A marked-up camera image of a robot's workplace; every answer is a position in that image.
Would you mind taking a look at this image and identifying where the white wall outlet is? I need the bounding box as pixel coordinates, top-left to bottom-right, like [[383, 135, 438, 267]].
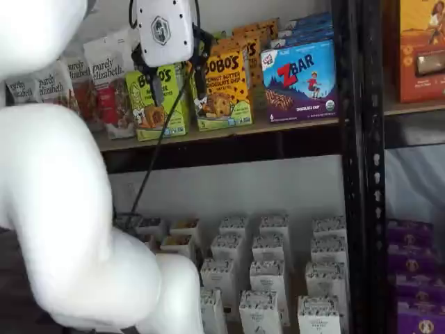
[[123, 180, 140, 207]]

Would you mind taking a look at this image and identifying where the large orange cardboard box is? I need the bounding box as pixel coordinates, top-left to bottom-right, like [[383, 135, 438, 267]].
[[396, 0, 445, 104]]

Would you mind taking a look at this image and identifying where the white organic pantry carton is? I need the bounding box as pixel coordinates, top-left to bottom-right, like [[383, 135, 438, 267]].
[[259, 214, 290, 241], [200, 288, 229, 334], [311, 215, 348, 241], [297, 295, 342, 334], [210, 234, 248, 266], [200, 257, 241, 309], [238, 290, 282, 334], [305, 260, 348, 301], [309, 236, 348, 266], [218, 216, 250, 241], [251, 233, 290, 266], [249, 260, 290, 296]]

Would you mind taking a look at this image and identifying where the orange Bobo's peanut butter box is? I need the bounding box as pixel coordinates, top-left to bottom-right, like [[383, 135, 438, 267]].
[[189, 51, 254, 132], [217, 33, 264, 111], [232, 17, 280, 51]]

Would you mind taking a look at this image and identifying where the short black cable loop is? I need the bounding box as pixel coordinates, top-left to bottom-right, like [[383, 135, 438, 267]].
[[128, 0, 140, 31]]

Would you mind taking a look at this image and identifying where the blue Zbar snack box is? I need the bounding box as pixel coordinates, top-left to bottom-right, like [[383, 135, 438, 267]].
[[277, 21, 334, 36], [260, 38, 339, 123], [286, 12, 332, 26], [268, 29, 335, 49]]

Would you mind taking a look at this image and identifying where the black metal shelf rack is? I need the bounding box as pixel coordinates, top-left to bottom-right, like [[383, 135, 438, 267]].
[[357, 0, 445, 334], [100, 0, 364, 334]]

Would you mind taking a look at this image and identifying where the purple snack box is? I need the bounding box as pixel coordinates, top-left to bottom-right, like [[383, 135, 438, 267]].
[[387, 218, 436, 248], [387, 243, 439, 276], [396, 301, 445, 334], [394, 273, 445, 304]]

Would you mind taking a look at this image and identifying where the wooden shelf board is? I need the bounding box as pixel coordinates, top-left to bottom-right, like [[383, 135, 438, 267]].
[[93, 117, 340, 152], [383, 99, 445, 117]]

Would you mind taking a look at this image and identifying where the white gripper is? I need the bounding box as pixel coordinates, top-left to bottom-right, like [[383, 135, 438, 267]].
[[131, 0, 215, 107]]

